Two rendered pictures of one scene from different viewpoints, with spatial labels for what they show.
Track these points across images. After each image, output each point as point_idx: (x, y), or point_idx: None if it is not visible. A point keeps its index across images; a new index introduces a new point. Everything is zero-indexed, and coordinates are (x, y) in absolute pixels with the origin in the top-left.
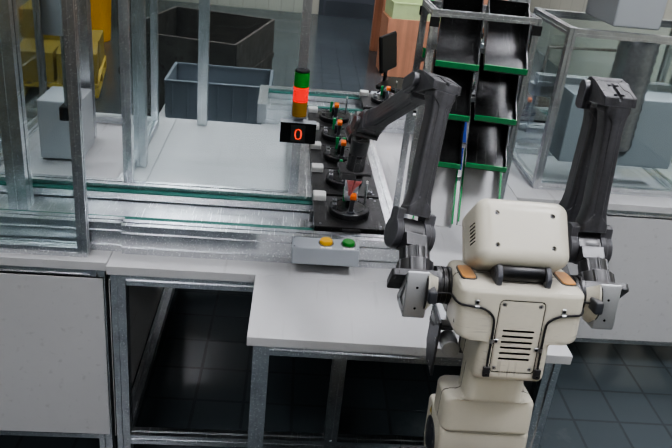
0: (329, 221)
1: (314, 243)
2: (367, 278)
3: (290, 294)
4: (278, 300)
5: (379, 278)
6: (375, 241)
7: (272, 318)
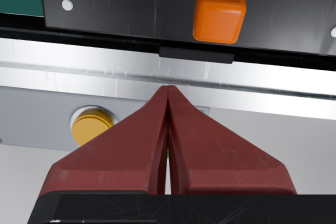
0: None
1: (58, 128)
2: (224, 115)
3: (47, 163)
4: (27, 179)
5: (254, 115)
6: (271, 112)
7: (26, 219)
